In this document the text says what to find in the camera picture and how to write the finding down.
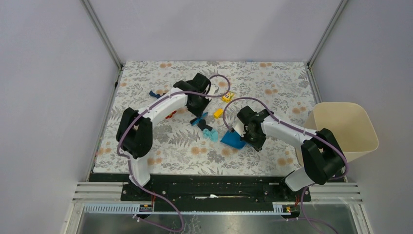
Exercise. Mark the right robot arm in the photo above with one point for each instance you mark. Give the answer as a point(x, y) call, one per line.
point(321, 155)

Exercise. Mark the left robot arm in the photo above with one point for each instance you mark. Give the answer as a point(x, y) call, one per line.
point(135, 131)

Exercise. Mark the yellow toy brick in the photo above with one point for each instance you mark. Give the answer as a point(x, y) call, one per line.
point(218, 113)

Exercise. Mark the beige waste bin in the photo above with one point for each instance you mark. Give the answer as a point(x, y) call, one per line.
point(350, 124)

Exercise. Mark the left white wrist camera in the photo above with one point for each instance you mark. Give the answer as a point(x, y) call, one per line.
point(213, 90)

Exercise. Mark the red toy robot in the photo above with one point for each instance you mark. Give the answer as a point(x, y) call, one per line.
point(170, 116)

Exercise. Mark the blue hand brush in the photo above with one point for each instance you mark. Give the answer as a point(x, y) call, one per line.
point(196, 120)

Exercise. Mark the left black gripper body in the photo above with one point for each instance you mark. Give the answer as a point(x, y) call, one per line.
point(197, 108)

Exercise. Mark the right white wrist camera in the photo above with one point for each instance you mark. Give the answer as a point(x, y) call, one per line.
point(238, 127)

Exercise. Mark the floral tablecloth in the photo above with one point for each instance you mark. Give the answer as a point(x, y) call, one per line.
point(180, 148)

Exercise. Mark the yellow number block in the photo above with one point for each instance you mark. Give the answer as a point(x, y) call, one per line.
point(228, 97)

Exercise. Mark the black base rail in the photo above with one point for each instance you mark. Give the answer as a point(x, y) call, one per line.
point(210, 193)

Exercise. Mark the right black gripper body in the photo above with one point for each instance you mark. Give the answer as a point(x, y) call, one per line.
point(256, 140)

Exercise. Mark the black paper scrap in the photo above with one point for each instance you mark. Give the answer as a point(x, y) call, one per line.
point(203, 125)

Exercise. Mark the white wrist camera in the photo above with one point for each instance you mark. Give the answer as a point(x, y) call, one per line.
point(213, 90)
point(238, 127)

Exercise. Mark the blue dustpan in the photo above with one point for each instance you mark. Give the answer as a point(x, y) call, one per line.
point(233, 139)

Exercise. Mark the long dark blue scrap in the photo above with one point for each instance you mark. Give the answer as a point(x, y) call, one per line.
point(155, 95)

